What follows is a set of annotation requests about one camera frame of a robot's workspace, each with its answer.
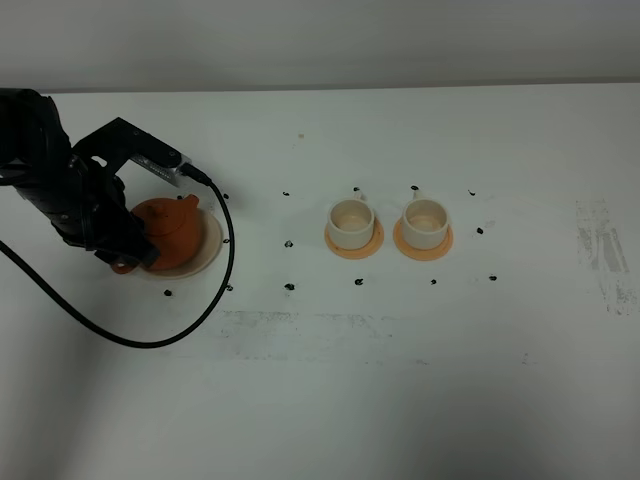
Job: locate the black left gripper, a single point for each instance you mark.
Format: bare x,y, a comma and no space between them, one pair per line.
87,208

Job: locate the right white teacup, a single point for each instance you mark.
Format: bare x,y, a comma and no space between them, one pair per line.
424,222

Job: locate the white teacup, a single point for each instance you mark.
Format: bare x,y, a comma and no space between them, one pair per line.
350,222
424,222

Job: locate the right orange cup coaster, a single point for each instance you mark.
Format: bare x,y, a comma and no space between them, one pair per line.
418,254

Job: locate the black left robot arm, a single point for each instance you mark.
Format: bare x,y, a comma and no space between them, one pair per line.
32,137

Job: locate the brown clay teapot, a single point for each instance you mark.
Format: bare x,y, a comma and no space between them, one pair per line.
174,227

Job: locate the orange cup coaster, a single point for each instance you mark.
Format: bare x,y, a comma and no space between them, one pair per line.
368,250
418,254

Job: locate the left white teacup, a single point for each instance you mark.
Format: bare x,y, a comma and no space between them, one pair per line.
350,222

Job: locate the beige round teapot coaster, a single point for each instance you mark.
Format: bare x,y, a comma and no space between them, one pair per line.
211,245

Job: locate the left orange cup coaster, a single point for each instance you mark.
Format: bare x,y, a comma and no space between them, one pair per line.
368,250

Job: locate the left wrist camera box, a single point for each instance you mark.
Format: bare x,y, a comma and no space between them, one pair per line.
119,141

